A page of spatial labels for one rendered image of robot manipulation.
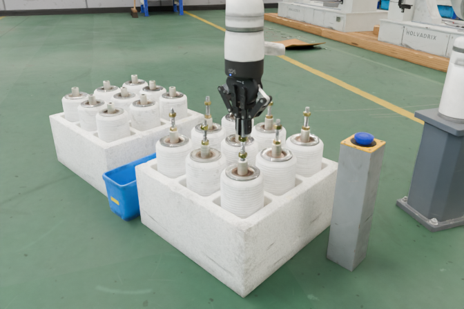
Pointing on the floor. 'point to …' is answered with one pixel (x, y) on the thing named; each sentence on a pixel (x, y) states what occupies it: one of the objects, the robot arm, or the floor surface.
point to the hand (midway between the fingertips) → (243, 126)
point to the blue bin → (124, 188)
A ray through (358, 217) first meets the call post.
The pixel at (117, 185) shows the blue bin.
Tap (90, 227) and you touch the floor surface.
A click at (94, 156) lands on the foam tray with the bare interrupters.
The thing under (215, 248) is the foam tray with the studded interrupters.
